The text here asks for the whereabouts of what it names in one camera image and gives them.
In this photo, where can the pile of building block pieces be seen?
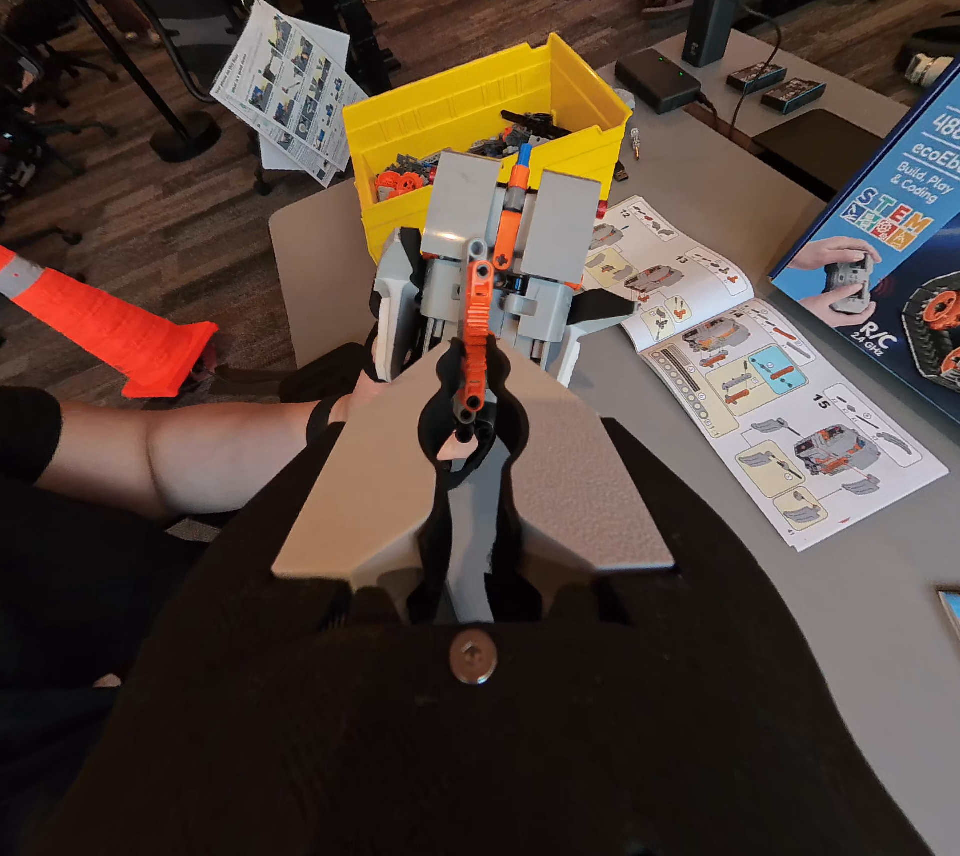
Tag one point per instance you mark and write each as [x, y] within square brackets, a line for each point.
[487, 143]

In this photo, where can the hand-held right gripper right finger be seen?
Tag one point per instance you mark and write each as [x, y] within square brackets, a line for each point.
[592, 496]

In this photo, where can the small black battery pack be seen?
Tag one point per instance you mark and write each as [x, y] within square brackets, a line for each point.
[793, 96]
[756, 78]

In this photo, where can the person's left hand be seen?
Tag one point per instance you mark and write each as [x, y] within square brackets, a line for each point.
[367, 395]

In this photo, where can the orange traffic cone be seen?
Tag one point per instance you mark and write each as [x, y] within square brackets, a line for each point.
[112, 323]

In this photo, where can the person's left forearm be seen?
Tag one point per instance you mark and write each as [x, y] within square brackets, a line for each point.
[187, 451]

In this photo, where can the person's black shirt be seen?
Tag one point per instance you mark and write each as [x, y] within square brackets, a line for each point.
[60, 608]

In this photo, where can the hanging printed instruction sheets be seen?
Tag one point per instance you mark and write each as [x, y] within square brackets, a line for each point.
[292, 83]

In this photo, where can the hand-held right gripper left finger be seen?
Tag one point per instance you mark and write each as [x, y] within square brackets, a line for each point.
[360, 496]

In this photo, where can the grey desk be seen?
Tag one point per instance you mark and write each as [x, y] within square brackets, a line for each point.
[862, 571]

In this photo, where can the black charger box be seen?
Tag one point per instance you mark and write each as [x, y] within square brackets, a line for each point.
[656, 83]

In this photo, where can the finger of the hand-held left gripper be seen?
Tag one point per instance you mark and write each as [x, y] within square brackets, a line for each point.
[390, 338]
[571, 361]

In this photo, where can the small blue printed manual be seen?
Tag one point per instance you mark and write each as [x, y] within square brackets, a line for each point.
[951, 616]

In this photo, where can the open instruction booklet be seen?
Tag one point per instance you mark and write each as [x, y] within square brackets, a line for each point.
[750, 406]

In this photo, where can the black wristband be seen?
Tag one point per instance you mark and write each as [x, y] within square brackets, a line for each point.
[321, 421]

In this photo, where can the black floor stand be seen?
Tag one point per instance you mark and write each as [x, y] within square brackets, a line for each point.
[184, 140]

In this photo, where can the orange toothed rack piece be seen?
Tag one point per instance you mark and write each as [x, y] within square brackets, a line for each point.
[476, 323]

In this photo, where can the large blue toy box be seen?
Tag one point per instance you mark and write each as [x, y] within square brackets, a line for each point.
[885, 233]

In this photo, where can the yellow plastic bin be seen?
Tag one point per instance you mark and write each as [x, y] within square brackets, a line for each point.
[420, 121]

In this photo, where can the grey building block vehicle model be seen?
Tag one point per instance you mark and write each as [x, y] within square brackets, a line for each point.
[465, 203]

